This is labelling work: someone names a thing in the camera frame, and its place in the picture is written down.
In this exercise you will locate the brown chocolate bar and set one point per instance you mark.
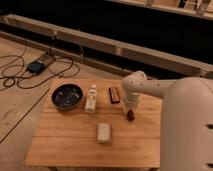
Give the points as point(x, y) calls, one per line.
point(114, 95)

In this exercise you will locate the beige sponge block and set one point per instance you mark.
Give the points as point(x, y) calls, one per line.
point(103, 133)

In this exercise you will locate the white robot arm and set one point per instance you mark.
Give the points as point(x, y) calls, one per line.
point(186, 126)

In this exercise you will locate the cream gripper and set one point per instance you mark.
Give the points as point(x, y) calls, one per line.
point(130, 101)

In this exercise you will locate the dark ceramic bowl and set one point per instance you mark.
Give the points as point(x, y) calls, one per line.
point(67, 96)

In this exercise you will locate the white plastic bottle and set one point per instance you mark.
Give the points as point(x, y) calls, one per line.
point(91, 99)

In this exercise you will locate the long wooden beam frame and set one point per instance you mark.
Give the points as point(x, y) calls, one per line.
point(129, 51)

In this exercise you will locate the wooden table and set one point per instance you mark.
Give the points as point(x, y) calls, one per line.
point(69, 138)

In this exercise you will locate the blue power adapter box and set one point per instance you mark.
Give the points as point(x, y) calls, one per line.
point(35, 67)

